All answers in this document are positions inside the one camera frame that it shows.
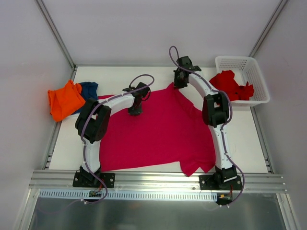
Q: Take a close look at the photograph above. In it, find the magenta t shirt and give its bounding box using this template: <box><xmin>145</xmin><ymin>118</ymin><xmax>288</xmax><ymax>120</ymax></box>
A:
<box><xmin>99</xmin><ymin>84</ymin><xmax>216</xmax><ymax>176</ymax></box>

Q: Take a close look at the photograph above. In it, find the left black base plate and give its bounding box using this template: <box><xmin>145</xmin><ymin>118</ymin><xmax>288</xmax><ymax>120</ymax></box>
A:
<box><xmin>72</xmin><ymin>171</ymin><xmax>115</xmax><ymax>188</ymax></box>

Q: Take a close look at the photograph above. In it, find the white plastic basket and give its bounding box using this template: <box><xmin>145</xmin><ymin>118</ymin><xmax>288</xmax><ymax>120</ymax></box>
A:
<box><xmin>215</xmin><ymin>56</ymin><xmax>270</xmax><ymax>107</ymax></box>

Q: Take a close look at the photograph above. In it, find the red t shirt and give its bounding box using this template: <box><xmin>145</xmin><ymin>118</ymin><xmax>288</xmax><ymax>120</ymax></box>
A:
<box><xmin>209</xmin><ymin>70</ymin><xmax>254</xmax><ymax>101</ymax></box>

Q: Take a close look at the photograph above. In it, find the orange t shirt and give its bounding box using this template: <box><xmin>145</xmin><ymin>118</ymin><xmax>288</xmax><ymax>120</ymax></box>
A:
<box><xmin>47</xmin><ymin>80</ymin><xmax>85</xmax><ymax>122</ymax></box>

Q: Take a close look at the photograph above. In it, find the white slotted cable duct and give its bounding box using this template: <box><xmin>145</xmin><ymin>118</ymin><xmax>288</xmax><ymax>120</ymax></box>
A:
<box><xmin>39</xmin><ymin>189</ymin><xmax>218</xmax><ymax>202</ymax></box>

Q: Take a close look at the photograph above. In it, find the navy blue t shirt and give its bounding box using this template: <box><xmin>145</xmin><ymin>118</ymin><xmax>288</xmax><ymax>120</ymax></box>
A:
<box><xmin>70</xmin><ymin>82</ymin><xmax>98</xmax><ymax>115</ymax></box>

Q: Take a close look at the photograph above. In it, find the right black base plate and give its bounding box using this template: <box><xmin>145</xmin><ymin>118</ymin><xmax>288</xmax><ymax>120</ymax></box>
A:
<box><xmin>199</xmin><ymin>174</ymin><xmax>242</xmax><ymax>191</ymax></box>

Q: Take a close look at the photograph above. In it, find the aluminium mounting rail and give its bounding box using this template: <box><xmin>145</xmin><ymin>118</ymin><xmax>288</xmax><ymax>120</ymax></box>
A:
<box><xmin>28</xmin><ymin>170</ymin><xmax>289</xmax><ymax>194</ymax></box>

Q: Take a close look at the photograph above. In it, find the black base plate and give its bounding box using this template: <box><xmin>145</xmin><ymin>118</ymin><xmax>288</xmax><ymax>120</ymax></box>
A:
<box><xmin>72</xmin><ymin>171</ymin><xmax>115</xmax><ymax>188</ymax></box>
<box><xmin>199</xmin><ymin>174</ymin><xmax>242</xmax><ymax>191</ymax></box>

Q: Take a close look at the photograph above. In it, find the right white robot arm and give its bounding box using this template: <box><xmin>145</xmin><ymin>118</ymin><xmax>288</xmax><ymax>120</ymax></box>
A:
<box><xmin>174</xmin><ymin>56</ymin><xmax>240</xmax><ymax>190</ymax></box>

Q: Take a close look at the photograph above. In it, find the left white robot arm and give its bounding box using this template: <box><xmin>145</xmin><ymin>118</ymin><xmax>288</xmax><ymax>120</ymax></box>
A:
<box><xmin>72</xmin><ymin>82</ymin><xmax>151</xmax><ymax>189</ymax></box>

